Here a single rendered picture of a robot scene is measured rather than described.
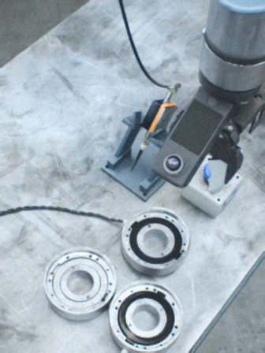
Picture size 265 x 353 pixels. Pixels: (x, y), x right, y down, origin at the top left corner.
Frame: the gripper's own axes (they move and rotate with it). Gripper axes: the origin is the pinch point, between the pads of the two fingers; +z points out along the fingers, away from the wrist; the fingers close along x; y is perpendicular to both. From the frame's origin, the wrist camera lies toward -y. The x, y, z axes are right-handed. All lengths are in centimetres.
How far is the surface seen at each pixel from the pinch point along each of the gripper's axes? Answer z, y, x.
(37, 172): 16.3, -5.6, 26.2
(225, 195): 11.8, 8.3, -2.1
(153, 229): 13.7, -3.0, 3.6
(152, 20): 16, 38, 35
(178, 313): 13.4, -11.6, -7.5
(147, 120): 4.9, 7.7, 13.7
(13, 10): 96, 82, 133
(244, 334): 96, 26, -16
